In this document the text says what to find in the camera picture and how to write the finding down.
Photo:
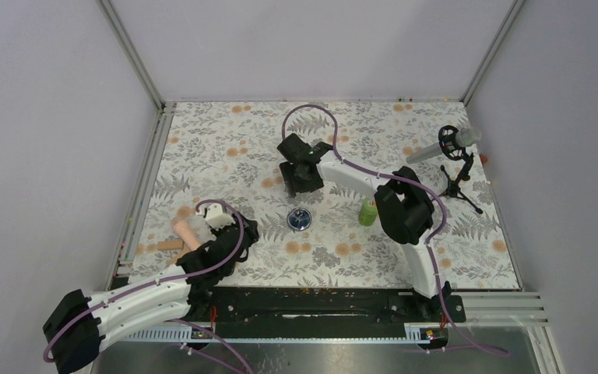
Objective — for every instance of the floral patterned table mat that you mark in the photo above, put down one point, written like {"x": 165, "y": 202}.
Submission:
{"x": 228, "y": 151}

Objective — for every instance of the silver microphone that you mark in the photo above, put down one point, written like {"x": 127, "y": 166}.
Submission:
{"x": 452, "y": 143}

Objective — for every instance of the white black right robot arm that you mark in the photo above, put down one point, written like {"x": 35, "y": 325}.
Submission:
{"x": 404, "y": 208}

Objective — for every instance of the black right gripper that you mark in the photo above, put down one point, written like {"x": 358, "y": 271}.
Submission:
{"x": 292, "y": 185}

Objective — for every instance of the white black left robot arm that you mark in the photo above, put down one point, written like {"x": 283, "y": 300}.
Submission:
{"x": 82, "y": 326}

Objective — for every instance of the wooden stick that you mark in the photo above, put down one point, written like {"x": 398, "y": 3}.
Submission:
{"x": 178, "y": 246}

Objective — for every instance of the green pill bottle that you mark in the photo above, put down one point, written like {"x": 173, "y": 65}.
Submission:
{"x": 368, "y": 212}

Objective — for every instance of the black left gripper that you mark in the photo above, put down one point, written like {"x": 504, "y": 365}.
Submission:
{"x": 238, "y": 220}

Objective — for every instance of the black microphone tripod stand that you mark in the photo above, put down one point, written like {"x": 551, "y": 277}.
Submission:
{"x": 452, "y": 189}

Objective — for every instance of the aluminium rail frame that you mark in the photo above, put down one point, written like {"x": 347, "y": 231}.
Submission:
{"x": 499, "y": 309}

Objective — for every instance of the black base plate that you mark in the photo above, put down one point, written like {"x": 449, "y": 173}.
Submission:
{"x": 322, "y": 313}

